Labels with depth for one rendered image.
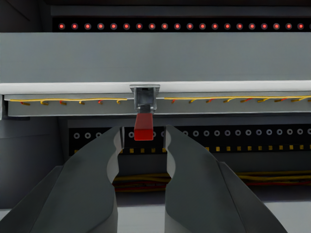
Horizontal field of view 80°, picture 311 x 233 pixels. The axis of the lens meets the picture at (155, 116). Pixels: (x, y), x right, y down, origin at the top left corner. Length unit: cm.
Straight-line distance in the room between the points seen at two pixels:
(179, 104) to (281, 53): 11
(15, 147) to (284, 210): 35
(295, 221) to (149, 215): 17
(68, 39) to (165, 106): 12
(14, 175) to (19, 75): 17
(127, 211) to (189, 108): 14
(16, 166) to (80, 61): 20
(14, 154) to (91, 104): 14
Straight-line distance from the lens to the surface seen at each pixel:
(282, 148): 44
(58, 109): 24
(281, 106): 27
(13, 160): 32
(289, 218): 30
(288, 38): 22
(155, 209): 24
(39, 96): 25
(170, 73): 17
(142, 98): 20
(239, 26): 36
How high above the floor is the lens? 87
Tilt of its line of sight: 17 degrees up
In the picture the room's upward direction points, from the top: 180 degrees clockwise
